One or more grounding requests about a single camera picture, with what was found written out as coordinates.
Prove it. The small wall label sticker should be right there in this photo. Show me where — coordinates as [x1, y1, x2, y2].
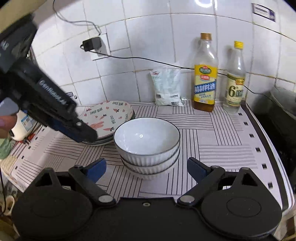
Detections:
[66, 92, 77, 99]

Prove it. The white salt bag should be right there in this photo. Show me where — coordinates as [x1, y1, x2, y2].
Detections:
[150, 68, 184, 107]

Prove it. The black gas stove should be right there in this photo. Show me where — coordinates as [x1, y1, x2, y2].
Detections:
[250, 87, 295, 185]

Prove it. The pink rabbit pattern plate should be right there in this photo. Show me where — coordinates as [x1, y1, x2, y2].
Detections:
[78, 100, 134, 140]

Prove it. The black power adapter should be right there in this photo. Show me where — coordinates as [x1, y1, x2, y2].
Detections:
[81, 37, 102, 52]

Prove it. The white oval plate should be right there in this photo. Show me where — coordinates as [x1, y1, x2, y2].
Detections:
[83, 139, 113, 146]

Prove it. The white vinegar bottle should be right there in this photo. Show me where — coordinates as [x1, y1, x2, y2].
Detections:
[223, 41, 246, 113]

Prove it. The person's left hand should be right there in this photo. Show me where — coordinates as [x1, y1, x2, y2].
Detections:
[0, 114, 17, 138]

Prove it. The cooking wine bottle yellow label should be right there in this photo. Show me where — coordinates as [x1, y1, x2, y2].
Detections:
[193, 33, 218, 113]

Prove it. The black power cable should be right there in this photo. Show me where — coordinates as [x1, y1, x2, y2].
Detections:
[52, 0, 265, 95]

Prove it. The blue fried egg plate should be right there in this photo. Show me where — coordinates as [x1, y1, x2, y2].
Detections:
[82, 109, 134, 145]

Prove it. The blue wall sticker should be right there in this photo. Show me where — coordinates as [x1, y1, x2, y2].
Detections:
[252, 3, 276, 22]

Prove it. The white rice cooker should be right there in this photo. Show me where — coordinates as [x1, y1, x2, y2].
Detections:
[10, 110, 40, 141]

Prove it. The striped table mat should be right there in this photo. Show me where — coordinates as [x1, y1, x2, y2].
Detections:
[1, 102, 295, 213]

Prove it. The white bowl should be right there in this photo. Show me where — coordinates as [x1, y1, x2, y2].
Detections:
[125, 159, 179, 180]
[121, 147, 180, 175]
[113, 118, 181, 164]

